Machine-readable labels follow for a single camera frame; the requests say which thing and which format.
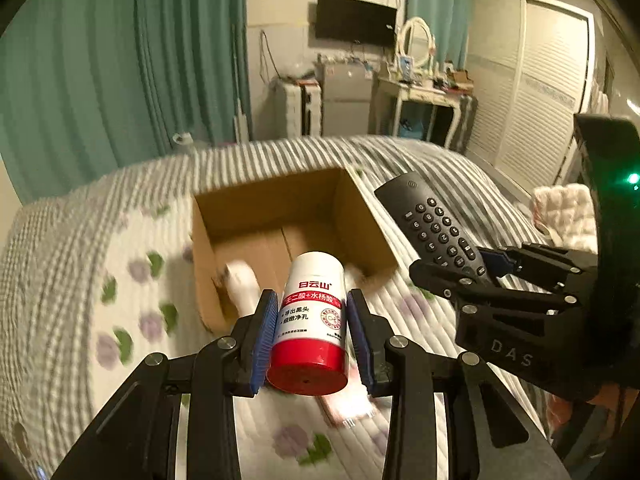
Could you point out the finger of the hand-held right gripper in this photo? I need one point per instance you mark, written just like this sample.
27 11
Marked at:
450 282
496 261

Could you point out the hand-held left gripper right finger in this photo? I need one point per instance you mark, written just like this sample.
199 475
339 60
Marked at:
358 336

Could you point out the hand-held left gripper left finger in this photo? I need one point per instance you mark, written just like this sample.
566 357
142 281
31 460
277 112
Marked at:
265 331

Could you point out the white bottle with red cap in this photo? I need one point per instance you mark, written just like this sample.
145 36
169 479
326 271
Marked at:
309 325

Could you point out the black remote control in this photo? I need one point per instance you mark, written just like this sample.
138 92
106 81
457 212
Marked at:
431 221

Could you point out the brown cardboard box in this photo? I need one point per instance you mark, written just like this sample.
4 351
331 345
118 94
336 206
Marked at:
250 210

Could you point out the white small object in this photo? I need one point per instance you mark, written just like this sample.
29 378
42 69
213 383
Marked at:
356 276

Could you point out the pink flat packet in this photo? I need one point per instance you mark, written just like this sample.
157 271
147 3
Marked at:
350 400

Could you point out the white dressing table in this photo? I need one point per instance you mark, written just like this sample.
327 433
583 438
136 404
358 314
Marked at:
420 95

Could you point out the white louvred wardrobe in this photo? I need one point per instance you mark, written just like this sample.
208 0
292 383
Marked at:
530 80

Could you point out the grey small fridge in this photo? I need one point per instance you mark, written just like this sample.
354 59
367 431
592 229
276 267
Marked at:
347 97

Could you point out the white suitcase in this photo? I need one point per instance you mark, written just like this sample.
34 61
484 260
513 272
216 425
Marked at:
296 107

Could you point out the white round mirror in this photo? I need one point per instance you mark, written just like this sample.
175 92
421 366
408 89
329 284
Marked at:
406 35

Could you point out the wide green curtain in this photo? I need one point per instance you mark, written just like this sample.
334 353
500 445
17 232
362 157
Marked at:
115 60

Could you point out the black wall television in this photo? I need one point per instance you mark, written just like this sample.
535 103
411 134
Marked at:
356 19

